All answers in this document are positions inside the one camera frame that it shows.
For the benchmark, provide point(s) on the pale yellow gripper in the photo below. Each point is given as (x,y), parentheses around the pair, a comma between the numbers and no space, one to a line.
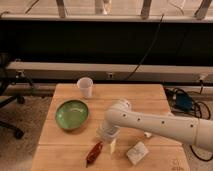
(112,146)

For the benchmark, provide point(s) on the red chili pepper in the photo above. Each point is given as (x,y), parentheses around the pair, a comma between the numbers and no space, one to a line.
(94,153)

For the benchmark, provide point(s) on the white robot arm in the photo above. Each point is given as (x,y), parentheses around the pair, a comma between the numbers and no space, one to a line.
(188,130)

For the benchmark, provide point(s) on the white sponge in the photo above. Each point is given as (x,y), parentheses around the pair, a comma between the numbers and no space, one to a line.
(136,153)

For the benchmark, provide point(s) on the white plastic bottle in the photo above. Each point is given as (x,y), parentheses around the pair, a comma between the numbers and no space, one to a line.
(147,134)

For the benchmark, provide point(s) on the green bowl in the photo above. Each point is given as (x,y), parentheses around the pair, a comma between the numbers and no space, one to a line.
(71,114)

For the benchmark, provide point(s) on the white paper cup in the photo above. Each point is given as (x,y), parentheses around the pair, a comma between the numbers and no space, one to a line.
(85,85)

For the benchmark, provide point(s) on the blue power adapter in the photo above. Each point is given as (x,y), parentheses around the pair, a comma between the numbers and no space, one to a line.
(184,102)

